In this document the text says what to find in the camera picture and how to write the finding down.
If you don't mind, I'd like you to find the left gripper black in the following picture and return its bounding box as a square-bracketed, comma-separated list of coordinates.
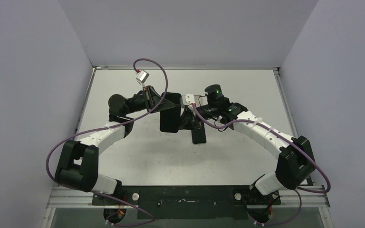
[125, 85, 177, 115]

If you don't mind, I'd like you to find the black phone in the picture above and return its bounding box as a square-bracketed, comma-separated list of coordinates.
[191, 122, 207, 144]

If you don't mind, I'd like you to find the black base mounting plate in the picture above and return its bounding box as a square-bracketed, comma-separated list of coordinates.
[91, 185, 284, 221]

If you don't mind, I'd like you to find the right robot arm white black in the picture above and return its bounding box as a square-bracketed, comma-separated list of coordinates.
[182, 84, 317, 204]

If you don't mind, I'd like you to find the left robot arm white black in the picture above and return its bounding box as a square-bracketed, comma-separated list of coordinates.
[54, 85, 182, 205]

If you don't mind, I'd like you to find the beige phone case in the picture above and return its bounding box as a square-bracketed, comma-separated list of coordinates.
[182, 94, 207, 108]

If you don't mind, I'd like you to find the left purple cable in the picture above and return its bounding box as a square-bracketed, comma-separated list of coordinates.
[45, 58, 169, 228]

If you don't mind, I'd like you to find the black phone case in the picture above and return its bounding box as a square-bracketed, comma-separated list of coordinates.
[160, 92, 182, 133]

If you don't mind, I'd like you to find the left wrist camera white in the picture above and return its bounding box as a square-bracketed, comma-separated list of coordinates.
[135, 70, 150, 84]

